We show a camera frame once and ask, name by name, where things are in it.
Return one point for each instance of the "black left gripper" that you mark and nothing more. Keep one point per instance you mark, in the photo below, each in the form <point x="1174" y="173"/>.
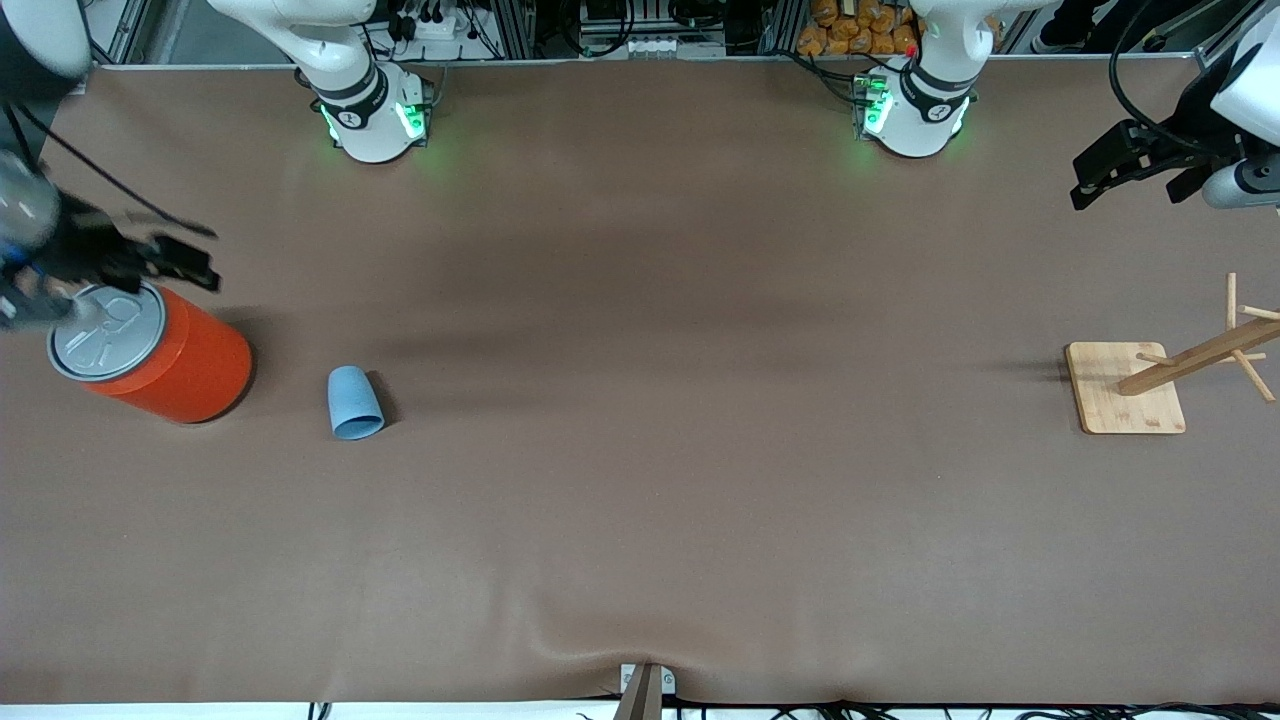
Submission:
<point x="1190" y="130"/>

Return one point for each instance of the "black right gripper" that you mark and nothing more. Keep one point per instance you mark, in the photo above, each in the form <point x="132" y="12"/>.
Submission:
<point x="85" y="256"/>

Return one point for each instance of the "light blue plastic cup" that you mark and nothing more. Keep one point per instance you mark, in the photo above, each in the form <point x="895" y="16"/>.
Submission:
<point x="353" y="402"/>

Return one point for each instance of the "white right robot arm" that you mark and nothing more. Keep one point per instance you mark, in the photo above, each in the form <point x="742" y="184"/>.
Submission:
<point x="360" y="100"/>

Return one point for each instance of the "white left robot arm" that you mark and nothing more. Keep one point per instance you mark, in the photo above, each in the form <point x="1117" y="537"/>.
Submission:
<point x="925" y="100"/>

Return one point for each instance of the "orange can with grey lid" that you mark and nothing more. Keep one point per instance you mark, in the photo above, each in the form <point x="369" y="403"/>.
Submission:
<point x="175" y="370"/>

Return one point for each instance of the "wooden mug tree rack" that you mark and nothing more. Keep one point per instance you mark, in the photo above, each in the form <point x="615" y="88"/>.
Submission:
<point x="1125" y="390"/>

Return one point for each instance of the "orange snack bags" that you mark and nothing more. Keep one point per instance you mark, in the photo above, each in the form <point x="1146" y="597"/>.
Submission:
<point x="860" y="25"/>

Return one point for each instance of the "white power strip with plugs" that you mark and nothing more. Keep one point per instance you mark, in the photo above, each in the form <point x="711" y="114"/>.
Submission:
<point x="440" y="25"/>

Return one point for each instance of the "white socket strip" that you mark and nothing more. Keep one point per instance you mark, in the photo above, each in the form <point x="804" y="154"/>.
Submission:
<point x="655" y="46"/>

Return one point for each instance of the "black electronics box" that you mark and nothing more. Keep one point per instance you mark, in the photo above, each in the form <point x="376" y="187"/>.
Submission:
<point x="612" y="12"/>

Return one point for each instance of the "brown table cover mat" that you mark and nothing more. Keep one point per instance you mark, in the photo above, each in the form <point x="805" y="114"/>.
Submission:
<point x="640" y="500"/>

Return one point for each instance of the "aluminium frame post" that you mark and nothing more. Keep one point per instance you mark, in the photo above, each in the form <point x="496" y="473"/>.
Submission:
<point x="515" y="28"/>

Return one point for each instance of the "brown camera stand post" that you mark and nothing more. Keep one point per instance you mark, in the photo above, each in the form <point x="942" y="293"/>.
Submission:
<point x="640" y="700"/>

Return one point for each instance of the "grey metal table bracket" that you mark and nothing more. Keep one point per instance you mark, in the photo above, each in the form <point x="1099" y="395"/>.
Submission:
<point x="668" y="680"/>

